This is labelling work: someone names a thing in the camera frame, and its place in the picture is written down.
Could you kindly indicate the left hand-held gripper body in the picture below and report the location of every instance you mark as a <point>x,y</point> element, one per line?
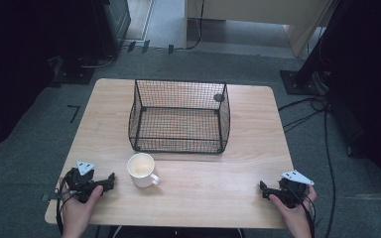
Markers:
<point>79,181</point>

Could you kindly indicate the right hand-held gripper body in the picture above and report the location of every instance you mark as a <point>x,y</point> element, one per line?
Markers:
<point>292,193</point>

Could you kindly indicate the white cup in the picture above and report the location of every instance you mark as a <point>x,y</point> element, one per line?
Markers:
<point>141,172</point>

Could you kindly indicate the person's right hand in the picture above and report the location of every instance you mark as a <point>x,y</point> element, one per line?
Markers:
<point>296,216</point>

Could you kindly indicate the person's left hand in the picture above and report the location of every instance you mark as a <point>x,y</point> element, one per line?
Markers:
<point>76,211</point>

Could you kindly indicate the dark curtain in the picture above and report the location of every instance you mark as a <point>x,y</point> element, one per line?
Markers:
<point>370,82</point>
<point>16,66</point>

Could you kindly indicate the dark cabinet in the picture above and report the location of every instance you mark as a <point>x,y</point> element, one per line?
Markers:
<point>112,23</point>

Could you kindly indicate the light wooden furniture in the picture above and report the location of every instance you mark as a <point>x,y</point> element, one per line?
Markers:
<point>258,13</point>

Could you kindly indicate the black stand base plate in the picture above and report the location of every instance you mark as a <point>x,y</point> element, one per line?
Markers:
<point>302,82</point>
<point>74,74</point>

